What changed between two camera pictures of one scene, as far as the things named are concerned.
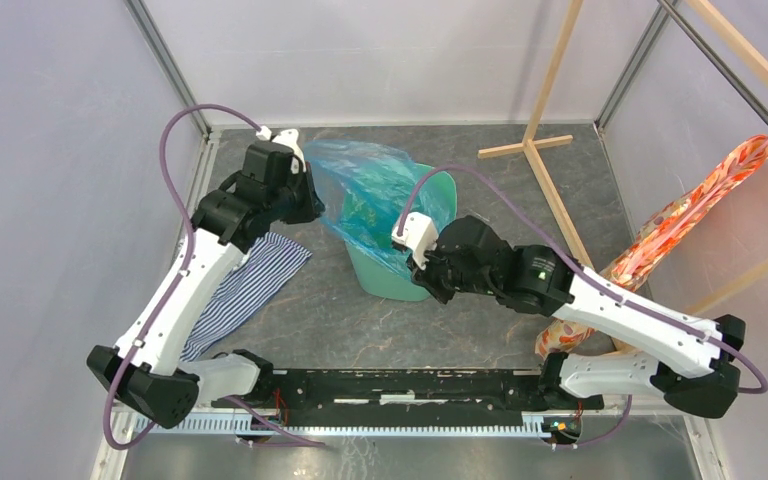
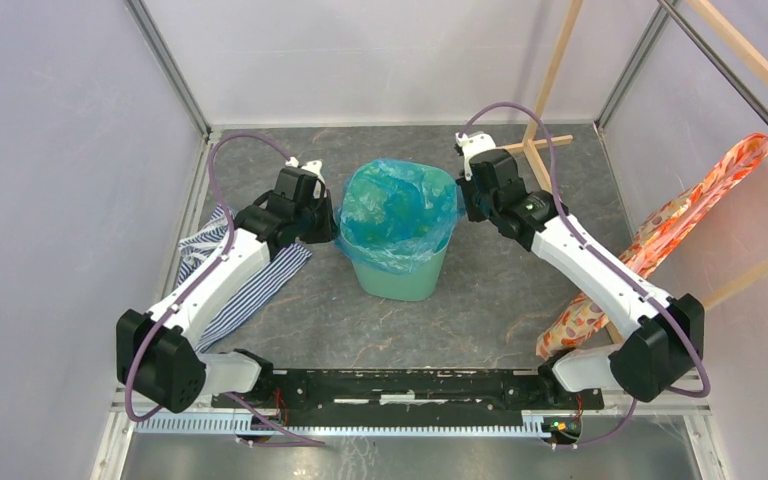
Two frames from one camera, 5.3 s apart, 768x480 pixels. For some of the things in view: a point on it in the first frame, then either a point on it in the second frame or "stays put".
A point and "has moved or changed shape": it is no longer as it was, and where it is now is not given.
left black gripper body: (295, 203) -> (315, 221)
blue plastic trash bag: (363, 189) has moved or changed shape
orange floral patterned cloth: (662, 231) stays put
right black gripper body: (442, 279) -> (479, 206)
